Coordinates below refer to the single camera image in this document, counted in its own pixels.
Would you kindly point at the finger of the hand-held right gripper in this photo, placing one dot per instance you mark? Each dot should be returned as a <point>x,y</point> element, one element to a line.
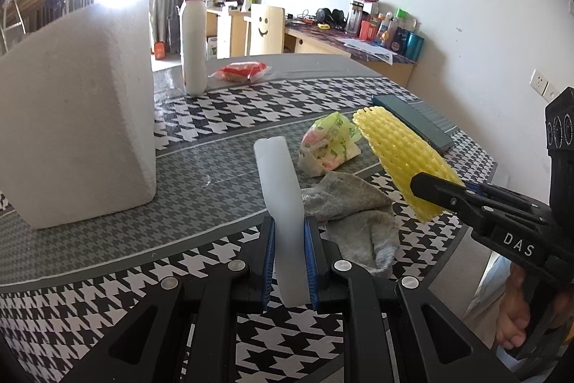
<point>441,190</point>
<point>506,197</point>

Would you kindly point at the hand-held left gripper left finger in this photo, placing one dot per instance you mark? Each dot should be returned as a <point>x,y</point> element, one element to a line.
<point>269,262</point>

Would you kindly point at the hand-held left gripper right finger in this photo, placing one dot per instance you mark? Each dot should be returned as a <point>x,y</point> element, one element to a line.
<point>310,266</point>

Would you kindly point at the yellow foam fruit net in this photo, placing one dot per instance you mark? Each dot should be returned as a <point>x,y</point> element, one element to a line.
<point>403,149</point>

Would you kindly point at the grey towel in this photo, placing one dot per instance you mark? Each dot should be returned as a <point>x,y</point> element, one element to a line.
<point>354,208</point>

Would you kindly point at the green floral plastic bag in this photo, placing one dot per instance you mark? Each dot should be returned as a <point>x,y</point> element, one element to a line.
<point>329,140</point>

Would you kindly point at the white foam box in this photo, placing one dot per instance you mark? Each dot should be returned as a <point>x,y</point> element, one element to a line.
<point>76,118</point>

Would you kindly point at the person's right hand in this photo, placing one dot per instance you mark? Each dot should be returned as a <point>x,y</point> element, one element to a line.
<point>513,320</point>

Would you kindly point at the dark smartphone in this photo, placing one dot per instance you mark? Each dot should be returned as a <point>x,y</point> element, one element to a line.
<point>412,118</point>

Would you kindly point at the light blue garment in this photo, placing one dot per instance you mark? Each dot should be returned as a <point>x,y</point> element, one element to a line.
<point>486,297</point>

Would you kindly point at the teal tumbler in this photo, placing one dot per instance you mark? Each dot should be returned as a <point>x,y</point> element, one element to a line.
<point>413,46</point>

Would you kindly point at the printed papers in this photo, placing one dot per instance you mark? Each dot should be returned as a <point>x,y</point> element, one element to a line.
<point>370,50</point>

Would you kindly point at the row of toiletry bottles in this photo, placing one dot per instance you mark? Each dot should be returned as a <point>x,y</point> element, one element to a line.
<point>383,31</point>

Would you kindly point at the wooden desk with patterned cover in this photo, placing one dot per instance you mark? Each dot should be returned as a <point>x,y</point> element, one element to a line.
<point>314,46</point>

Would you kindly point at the clear water bottle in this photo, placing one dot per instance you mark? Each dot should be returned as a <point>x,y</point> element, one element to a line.
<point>353,18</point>

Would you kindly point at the red snack packet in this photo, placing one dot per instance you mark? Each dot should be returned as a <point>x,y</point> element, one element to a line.
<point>240,71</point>

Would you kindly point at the black headphones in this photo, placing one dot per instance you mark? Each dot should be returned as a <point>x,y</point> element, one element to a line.
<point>329,15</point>

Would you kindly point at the white carton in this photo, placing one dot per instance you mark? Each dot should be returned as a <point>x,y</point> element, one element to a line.
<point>213,47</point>

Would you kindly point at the white lotion pump bottle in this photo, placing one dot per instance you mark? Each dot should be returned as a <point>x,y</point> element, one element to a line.
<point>193,51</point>

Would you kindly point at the wooden chair with smiley face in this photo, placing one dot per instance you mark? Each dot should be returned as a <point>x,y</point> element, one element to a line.
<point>267,31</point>

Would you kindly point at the wooden desk with drawers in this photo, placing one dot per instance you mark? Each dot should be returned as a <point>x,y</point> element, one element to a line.
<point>233,33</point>

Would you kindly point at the orange bag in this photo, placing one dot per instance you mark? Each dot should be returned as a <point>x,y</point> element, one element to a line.
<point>160,51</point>

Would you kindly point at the metal bunk bed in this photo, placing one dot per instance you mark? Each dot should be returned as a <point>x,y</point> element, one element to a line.
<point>27,4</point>

